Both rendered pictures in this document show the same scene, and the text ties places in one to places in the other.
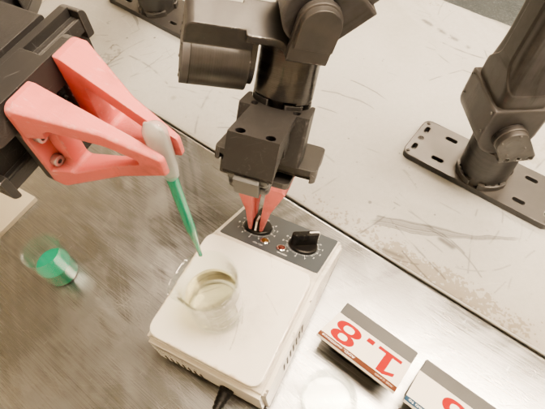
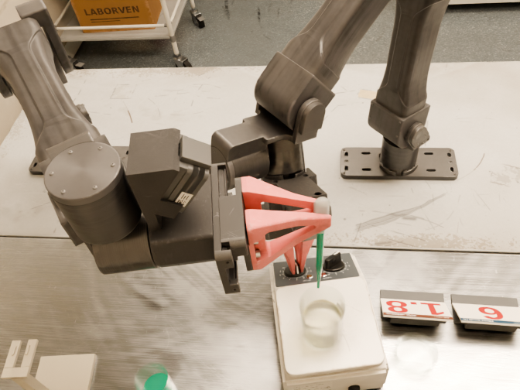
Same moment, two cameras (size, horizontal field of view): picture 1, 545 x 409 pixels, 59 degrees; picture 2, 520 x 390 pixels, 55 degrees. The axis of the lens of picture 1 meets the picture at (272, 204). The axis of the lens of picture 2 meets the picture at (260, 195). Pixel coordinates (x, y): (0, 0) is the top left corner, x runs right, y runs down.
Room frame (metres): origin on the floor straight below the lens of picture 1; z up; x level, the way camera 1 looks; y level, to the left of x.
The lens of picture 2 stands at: (-0.04, 0.23, 1.58)
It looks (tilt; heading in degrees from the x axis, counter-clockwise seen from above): 50 degrees down; 331
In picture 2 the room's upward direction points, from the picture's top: 9 degrees counter-clockwise
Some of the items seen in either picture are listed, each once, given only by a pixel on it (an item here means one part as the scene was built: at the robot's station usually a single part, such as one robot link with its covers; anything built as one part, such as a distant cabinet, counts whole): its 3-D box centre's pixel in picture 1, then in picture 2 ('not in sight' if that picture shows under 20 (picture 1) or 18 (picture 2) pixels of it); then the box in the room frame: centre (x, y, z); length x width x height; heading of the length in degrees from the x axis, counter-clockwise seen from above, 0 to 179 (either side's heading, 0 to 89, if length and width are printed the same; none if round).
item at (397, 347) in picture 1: (368, 344); (414, 304); (0.13, -0.09, 0.92); 0.09 x 0.06 x 0.04; 47
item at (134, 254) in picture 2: not in sight; (127, 235); (0.25, 0.20, 1.23); 0.07 x 0.06 x 0.07; 59
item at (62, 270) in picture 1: (51, 261); (156, 386); (0.26, 0.26, 0.93); 0.04 x 0.04 x 0.06
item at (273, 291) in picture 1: (232, 303); (326, 323); (0.17, 0.05, 0.98); 0.12 x 0.12 x 0.01; 59
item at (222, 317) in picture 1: (208, 295); (320, 320); (0.16, 0.06, 1.02); 0.06 x 0.05 x 0.08; 104
